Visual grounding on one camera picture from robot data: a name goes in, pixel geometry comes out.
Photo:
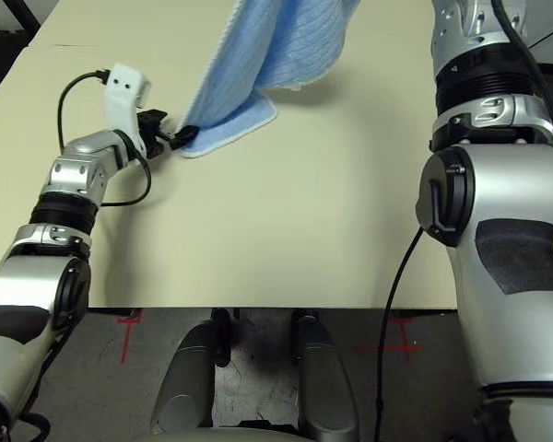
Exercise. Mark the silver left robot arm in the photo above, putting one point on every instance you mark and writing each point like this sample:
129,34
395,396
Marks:
23,285

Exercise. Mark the black metal frame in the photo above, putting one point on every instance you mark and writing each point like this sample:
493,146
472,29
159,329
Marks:
25,14

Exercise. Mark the grey left robot leg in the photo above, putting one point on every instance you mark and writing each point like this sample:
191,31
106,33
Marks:
184,368

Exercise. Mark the grey robot waist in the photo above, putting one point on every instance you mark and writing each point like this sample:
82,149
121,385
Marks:
239,435

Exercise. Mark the grey right robot leg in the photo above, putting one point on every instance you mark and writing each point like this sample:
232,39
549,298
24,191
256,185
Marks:
322,377

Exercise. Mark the grey robot leg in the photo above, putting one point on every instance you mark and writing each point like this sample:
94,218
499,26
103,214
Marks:
322,377
184,368

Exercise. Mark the light blue towel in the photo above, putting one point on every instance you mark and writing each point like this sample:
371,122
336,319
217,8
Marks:
239,92

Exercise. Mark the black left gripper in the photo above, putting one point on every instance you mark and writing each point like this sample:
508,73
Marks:
149,126

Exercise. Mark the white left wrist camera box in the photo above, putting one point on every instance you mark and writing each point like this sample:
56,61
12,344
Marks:
122,85

